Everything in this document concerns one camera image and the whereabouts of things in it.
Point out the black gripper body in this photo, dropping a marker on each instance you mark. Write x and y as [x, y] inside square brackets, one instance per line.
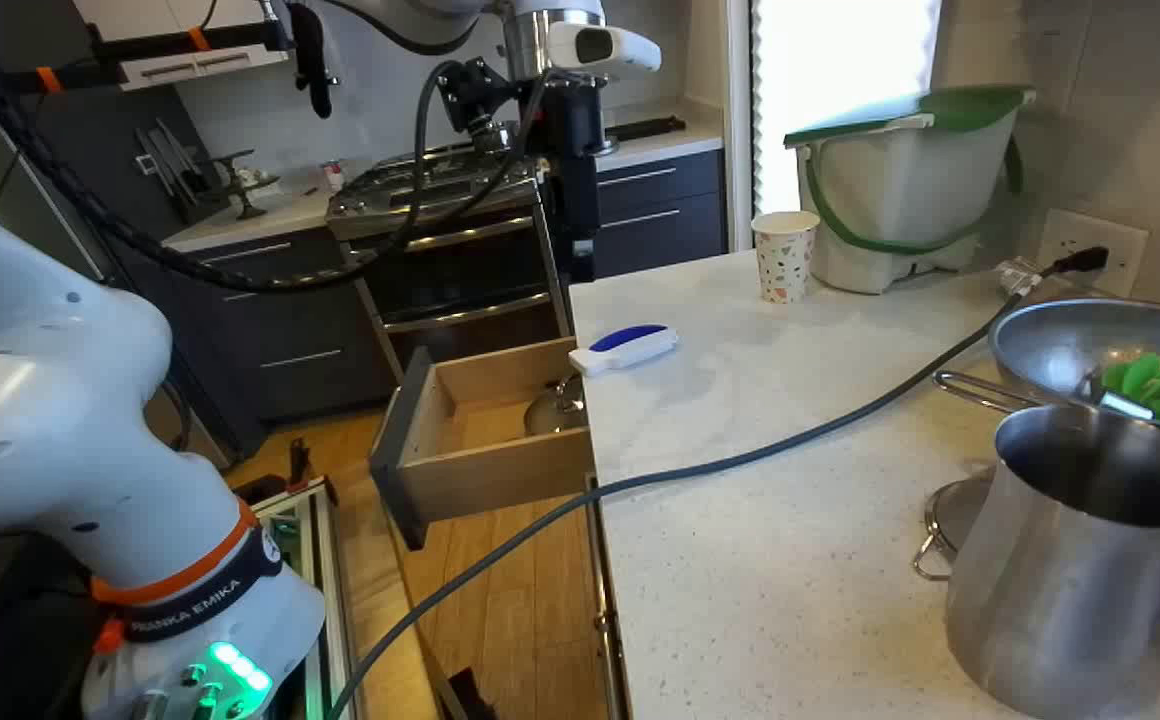
[571, 125]

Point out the large metal bowl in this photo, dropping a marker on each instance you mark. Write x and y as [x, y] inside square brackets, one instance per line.
[1072, 343]

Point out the metal pitcher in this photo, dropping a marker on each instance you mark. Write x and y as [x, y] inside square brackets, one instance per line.
[1072, 572]

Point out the green object in bowl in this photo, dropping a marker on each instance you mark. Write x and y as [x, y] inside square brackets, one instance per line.
[1156, 386]

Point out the stainless steel oven range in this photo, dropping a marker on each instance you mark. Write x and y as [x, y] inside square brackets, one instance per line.
[462, 285]

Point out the open wooden drawer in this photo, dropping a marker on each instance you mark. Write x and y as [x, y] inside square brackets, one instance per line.
[473, 455]

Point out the white wall shelf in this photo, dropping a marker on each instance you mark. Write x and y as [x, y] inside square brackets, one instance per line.
[201, 60]

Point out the black power plug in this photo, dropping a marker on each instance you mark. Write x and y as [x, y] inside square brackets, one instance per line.
[1076, 262]

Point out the dotted paper cup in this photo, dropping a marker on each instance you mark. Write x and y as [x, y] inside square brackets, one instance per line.
[785, 258]

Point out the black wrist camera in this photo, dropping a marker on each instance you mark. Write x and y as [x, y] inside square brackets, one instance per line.
[477, 99]

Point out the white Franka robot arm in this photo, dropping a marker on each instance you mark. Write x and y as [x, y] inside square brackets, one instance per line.
[44, 401]

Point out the white wall outlet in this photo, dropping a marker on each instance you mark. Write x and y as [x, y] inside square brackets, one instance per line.
[1125, 255]

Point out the metal object inside drawer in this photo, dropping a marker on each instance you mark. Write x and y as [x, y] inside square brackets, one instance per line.
[558, 407]

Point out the flat black counter item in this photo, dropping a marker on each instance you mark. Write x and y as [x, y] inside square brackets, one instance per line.
[644, 130]

